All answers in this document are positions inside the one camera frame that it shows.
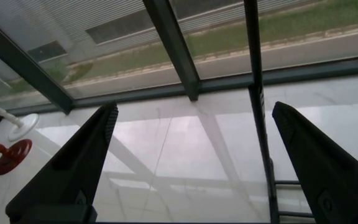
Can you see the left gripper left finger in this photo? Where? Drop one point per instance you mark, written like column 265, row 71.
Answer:
column 67, row 180

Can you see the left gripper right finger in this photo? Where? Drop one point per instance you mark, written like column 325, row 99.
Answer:
column 337, row 180

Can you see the black clothes rack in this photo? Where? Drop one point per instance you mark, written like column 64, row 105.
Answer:
column 256, row 93

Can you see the red round-footed pole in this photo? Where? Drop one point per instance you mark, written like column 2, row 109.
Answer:
column 14, row 155

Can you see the white round-footed pole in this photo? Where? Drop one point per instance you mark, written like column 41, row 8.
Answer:
column 23, row 127

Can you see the window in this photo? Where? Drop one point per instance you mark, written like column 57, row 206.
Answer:
column 179, row 46

